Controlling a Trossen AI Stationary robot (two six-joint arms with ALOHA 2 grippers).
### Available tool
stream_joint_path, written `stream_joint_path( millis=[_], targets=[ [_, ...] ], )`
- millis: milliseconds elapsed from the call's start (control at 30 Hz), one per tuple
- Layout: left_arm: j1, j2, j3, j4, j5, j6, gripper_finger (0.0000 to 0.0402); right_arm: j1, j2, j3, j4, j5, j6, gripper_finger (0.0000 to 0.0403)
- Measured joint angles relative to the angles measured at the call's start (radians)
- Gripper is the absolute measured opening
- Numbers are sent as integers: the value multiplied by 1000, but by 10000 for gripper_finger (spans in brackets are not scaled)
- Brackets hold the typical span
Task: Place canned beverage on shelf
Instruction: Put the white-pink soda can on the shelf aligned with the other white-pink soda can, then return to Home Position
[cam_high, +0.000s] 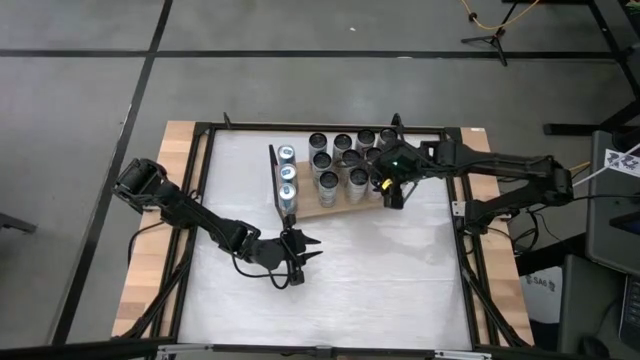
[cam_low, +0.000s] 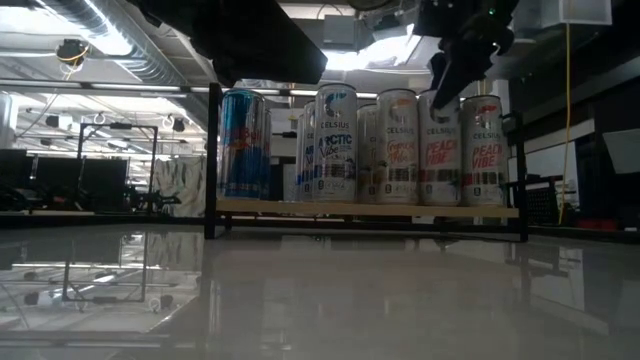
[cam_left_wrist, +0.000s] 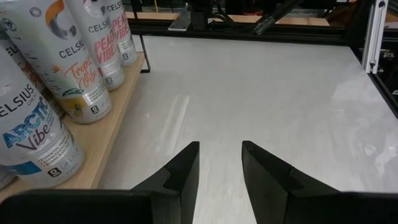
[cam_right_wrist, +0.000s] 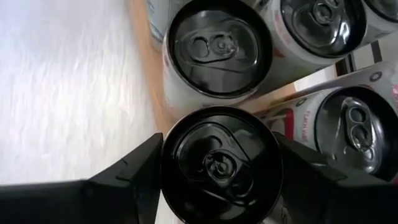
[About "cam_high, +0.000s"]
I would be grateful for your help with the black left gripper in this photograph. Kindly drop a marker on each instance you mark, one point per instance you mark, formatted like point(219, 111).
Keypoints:
point(275, 252)

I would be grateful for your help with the black-top white Celsius can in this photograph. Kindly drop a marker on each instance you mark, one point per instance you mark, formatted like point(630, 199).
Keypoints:
point(375, 189)
point(388, 135)

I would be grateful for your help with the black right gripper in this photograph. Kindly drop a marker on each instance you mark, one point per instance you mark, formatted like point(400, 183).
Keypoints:
point(400, 162)

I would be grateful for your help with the white tag sheet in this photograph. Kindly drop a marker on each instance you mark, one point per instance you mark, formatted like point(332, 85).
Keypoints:
point(622, 162)

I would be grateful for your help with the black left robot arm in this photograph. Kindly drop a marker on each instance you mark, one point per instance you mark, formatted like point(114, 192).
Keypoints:
point(195, 215)

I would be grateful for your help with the silver can pink band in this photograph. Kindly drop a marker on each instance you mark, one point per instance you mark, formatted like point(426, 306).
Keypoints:
point(359, 177)

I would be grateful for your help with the grey chair leg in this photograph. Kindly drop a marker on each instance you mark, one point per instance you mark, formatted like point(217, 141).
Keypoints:
point(15, 222)

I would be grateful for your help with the black desk frame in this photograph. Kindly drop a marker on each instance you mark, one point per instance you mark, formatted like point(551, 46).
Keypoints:
point(575, 129)

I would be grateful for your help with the black metal table frame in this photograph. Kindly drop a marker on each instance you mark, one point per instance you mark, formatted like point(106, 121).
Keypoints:
point(325, 128)

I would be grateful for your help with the black tripod stand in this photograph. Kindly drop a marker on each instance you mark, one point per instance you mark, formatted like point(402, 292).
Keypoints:
point(495, 42)

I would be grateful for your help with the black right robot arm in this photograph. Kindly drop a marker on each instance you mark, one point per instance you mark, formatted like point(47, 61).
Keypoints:
point(500, 162)

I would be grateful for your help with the Celsius Peach Vibe can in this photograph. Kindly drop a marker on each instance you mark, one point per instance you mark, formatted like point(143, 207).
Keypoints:
point(372, 154)

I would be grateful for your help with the black clamp hook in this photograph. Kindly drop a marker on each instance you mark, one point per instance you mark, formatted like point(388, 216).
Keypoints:
point(396, 120)
point(227, 120)

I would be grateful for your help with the Celsius Tropical Vibe can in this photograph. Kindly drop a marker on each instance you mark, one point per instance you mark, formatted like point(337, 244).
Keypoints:
point(343, 141)
point(351, 158)
point(366, 136)

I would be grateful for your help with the wooden shelf black metal frame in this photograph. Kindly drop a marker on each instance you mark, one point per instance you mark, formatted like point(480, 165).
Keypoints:
point(310, 205)

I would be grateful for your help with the grey bin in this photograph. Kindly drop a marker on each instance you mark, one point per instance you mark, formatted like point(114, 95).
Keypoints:
point(590, 310)

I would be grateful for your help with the grey cabinet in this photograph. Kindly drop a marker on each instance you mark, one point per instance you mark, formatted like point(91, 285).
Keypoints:
point(607, 225)

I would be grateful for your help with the white glossy table sheet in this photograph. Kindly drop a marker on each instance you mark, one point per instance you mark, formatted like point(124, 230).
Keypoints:
point(375, 300)

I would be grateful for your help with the silver blue Red Bull can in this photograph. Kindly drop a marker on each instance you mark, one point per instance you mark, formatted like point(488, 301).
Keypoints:
point(288, 172)
point(287, 192)
point(286, 153)

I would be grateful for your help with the silver can teal band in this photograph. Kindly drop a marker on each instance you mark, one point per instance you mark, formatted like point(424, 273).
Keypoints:
point(328, 181)

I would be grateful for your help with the white printed box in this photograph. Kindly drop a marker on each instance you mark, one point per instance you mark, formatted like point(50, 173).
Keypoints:
point(542, 300)

